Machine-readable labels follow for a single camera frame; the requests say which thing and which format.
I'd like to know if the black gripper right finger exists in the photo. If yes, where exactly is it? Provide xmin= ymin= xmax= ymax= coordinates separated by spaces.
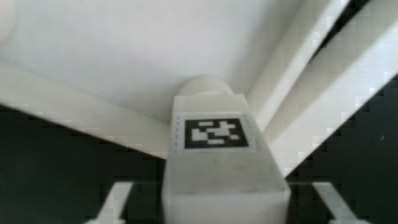
xmin=312 ymin=182 xmax=371 ymax=224

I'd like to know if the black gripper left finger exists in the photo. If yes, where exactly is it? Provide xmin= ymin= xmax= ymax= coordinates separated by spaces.
xmin=83 ymin=182 xmax=135 ymax=224

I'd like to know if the white square table top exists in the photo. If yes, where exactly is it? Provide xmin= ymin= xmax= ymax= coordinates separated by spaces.
xmin=0 ymin=0 xmax=350 ymax=157

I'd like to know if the white U-shaped obstacle fence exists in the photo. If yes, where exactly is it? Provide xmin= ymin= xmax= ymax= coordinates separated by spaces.
xmin=264 ymin=0 xmax=398 ymax=174

